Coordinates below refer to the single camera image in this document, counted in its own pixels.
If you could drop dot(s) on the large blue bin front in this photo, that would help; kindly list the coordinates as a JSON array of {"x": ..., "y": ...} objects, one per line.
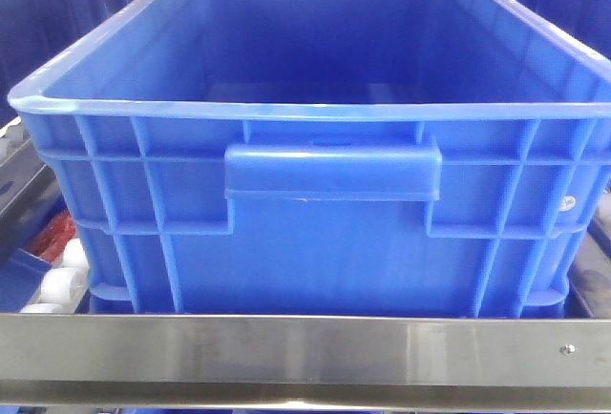
[{"x": 407, "y": 158}]

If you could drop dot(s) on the steel shelf front rail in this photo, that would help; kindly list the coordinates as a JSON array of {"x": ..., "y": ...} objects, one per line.
[{"x": 306, "y": 362}]

